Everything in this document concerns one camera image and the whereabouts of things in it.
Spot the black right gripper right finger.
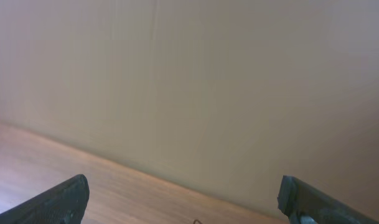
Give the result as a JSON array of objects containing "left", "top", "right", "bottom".
[{"left": 278, "top": 175, "right": 379, "bottom": 224}]

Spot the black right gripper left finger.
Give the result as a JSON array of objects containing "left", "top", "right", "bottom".
[{"left": 0, "top": 174, "right": 90, "bottom": 224}]

